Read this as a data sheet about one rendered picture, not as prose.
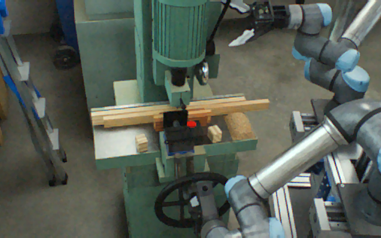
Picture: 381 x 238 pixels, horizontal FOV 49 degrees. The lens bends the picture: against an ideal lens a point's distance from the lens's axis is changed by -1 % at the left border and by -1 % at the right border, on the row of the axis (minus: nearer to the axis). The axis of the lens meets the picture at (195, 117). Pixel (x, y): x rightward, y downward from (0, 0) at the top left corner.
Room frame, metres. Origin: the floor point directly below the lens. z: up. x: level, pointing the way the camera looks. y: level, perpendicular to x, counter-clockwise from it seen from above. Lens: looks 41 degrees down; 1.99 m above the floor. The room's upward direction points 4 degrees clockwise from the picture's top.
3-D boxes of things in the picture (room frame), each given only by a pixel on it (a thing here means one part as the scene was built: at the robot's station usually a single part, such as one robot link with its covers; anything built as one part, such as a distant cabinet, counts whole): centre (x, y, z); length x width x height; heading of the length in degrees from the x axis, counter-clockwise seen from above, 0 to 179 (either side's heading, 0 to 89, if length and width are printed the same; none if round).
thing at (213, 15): (1.48, -0.02, 1.23); 0.09 x 0.08 x 0.15; 16
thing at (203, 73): (1.39, -0.01, 1.02); 0.12 x 0.03 x 0.12; 16
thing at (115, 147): (1.12, 0.06, 0.87); 0.61 x 0.30 x 0.06; 106
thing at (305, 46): (1.25, -0.37, 1.26); 0.11 x 0.08 x 0.11; 53
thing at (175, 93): (1.25, 0.07, 1.03); 0.14 x 0.07 x 0.09; 16
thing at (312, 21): (1.26, -0.36, 1.35); 0.11 x 0.08 x 0.09; 106
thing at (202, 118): (1.18, 0.05, 0.93); 0.20 x 0.02 x 0.05; 106
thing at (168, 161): (1.04, 0.04, 0.92); 0.15 x 0.13 x 0.09; 106
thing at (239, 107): (1.24, 0.03, 0.92); 0.65 x 0.02 x 0.04; 106
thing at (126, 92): (1.34, 0.10, 0.76); 0.57 x 0.45 x 0.09; 16
